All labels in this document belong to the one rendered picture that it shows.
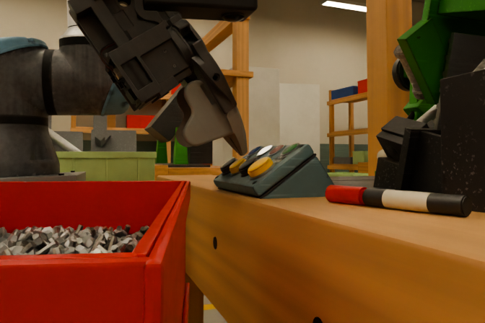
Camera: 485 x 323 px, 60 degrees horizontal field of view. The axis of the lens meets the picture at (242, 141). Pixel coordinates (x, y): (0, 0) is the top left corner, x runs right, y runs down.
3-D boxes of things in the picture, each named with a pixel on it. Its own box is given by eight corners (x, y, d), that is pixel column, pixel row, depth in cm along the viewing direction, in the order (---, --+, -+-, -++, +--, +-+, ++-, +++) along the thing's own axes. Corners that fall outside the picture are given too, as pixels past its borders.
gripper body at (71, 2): (137, 117, 44) (68, 17, 42) (203, 76, 47) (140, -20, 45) (146, 109, 37) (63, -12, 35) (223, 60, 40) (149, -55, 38)
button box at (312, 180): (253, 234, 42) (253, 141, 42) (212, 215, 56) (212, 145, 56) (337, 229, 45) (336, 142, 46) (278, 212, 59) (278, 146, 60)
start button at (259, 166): (257, 179, 43) (251, 170, 43) (247, 178, 46) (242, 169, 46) (278, 164, 44) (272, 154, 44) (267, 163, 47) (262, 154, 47)
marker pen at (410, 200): (473, 217, 29) (473, 194, 29) (461, 218, 28) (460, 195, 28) (335, 201, 40) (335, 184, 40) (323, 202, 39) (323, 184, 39)
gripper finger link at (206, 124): (208, 180, 43) (156, 104, 41) (252, 147, 44) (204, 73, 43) (216, 182, 40) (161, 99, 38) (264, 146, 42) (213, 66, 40)
